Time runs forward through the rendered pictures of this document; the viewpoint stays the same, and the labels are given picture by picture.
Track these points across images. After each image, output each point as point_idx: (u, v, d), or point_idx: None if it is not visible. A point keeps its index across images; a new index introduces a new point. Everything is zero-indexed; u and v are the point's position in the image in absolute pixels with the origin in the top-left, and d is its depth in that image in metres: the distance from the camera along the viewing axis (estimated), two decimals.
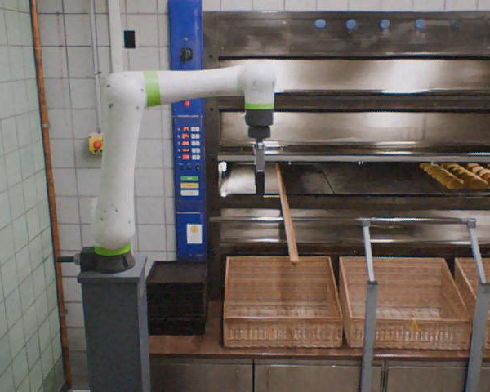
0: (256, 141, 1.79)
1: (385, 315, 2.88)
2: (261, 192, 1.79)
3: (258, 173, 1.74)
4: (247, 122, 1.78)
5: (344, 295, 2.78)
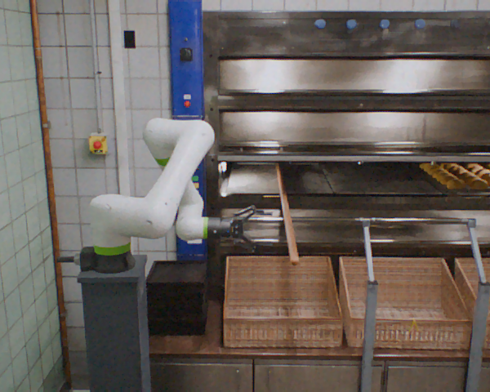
0: None
1: (385, 315, 2.88)
2: (269, 245, 2.37)
3: (254, 250, 2.39)
4: None
5: (344, 295, 2.78)
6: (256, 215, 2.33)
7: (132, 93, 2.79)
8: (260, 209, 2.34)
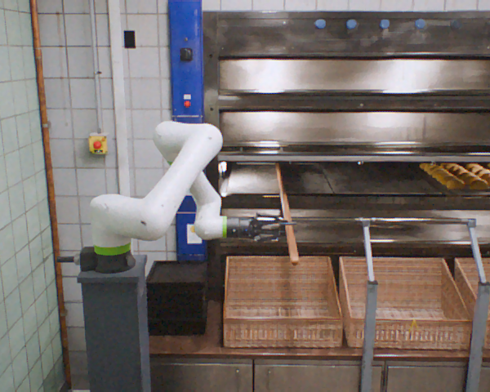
0: None
1: (385, 315, 2.88)
2: (294, 233, 2.36)
3: (278, 238, 2.38)
4: None
5: (344, 295, 2.78)
6: (281, 224, 2.34)
7: (132, 93, 2.79)
8: (283, 219, 2.35)
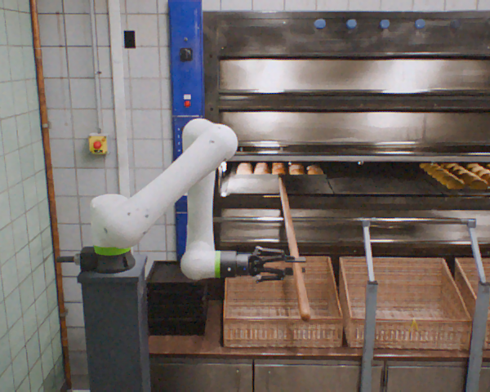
0: None
1: (385, 315, 2.88)
2: (302, 271, 1.94)
3: (282, 277, 1.95)
4: None
5: (344, 295, 2.78)
6: (286, 262, 1.92)
7: (132, 93, 2.79)
8: (290, 255, 1.93)
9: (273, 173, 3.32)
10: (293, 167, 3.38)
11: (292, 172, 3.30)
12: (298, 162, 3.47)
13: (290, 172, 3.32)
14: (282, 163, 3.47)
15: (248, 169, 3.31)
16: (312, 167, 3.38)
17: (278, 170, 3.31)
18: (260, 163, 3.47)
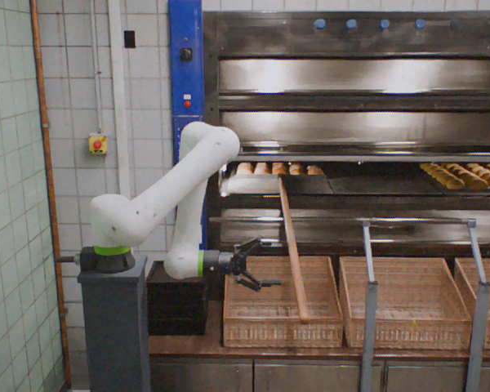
0: None
1: (385, 315, 2.88)
2: (278, 283, 1.96)
3: (259, 289, 1.98)
4: None
5: (344, 295, 2.78)
6: (262, 247, 1.91)
7: (132, 93, 2.79)
8: (266, 240, 1.93)
9: (273, 173, 3.32)
10: (293, 167, 3.38)
11: (292, 172, 3.30)
12: (298, 162, 3.47)
13: (290, 172, 3.32)
14: (282, 163, 3.47)
15: (248, 169, 3.31)
16: (312, 167, 3.38)
17: (278, 170, 3.31)
18: (260, 163, 3.47)
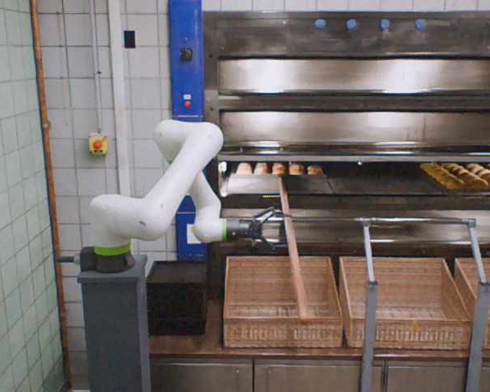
0: (251, 236, 2.35)
1: (385, 315, 2.88)
2: (288, 247, 2.34)
3: (273, 251, 2.36)
4: None
5: (344, 295, 2.78)
6: (275, 216, 2.30)
7: (132, 93, 2.79)
8: (278, 211, 2.31)
9: (273, 173, 3.32)
10: (293, 167, 3.38)
11: (292, 172, 3.30)
12: (298, 162, 3.47)
13: (290, 172, 3.32)
14: (282, 163, 3.47)
15: (248, 169, 3.31)
16: (312, 167, 3.38)
17: (278, 170, 3.31)
18: (260, 163, 3.47)
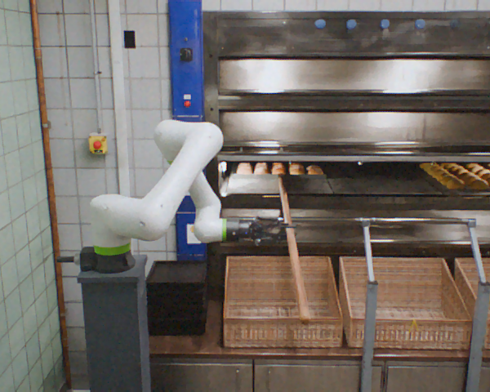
0: None
1: (385, 315, 2.88)
2: (294, 235, 2.33)
3: (278, 241, 2.35)
4: None
5: (344, 295, 2.78)
6: (281, 228, 2.31)
7: (132, 93, 2.79)
8: (284, 221, 2.32)
9: (273, 173, 3.32)
10: (293, 167, 3.38)
11: (292, 172, 3.30)
12: (298, 162, 3.47)
13: (290, 172, 3.32)
14: (282, 163, 3.47)
15: (248, 169, 3.31)
16: (312, 167, 3.38)
17: (278, 170, 3.31)
18: (260, 163, 3.47)
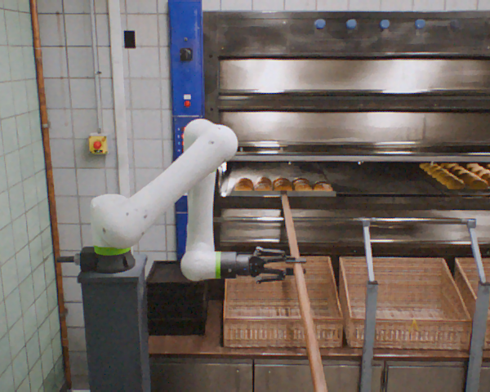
0: None
1: (385, 315, 2.88)
2: (303, 272, 1.93)
3: (283, 278, 1.95)
4: None
5: (344, 295, 2.78)
6: (287, 263, 1.91)
7: (132, 93, 2.79)
8: (290, 256, 1.93)
9: (275, 189, 2.93)
10: (298, 183, 2.99)
11: (297, 189, 2.91)
12: (303, 177, 3.08)
13: (295, 189, 2.93)
14: (285, 178, 3.08)
15: (247, 185, 2.92)
16: (319, 183, 2.99)
17: (282, 186, 2.92)
18: (260, 178, 3.08)
